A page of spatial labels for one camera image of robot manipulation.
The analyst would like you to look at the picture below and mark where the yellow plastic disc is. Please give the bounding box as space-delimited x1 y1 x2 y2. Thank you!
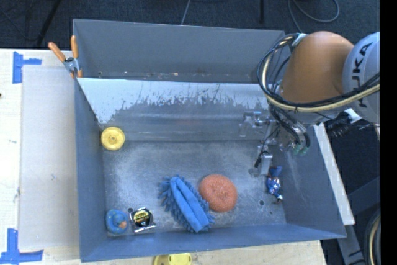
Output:
100 126 126 151

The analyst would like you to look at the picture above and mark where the orange round scrubber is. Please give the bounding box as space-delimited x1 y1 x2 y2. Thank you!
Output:
198 174 238 213

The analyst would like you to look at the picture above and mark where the blue toy figure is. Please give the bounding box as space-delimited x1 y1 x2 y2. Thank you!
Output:
265 165 284 204

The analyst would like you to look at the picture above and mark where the black cylinder on white bracket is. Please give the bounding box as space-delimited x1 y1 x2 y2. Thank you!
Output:
324 109 362 138

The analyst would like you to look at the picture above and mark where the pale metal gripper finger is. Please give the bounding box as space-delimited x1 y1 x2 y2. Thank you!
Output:
238 110 270 138
248 150 274 178

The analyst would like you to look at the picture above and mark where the blue rubber duck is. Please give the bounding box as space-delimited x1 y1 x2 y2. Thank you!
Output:
105 209 129 235

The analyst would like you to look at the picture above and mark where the blue microfibre duster mitt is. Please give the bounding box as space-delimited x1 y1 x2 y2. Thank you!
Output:
158 174 216 234

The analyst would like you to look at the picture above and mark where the pale wood board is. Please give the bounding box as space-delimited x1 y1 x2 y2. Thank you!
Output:
17 65 82 254

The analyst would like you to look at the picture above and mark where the black and chrome tape measure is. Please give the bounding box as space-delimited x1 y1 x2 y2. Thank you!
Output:
128 207 157 235

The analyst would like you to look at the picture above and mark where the grey metal bin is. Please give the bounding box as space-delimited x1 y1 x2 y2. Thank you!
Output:
71 18 356 263

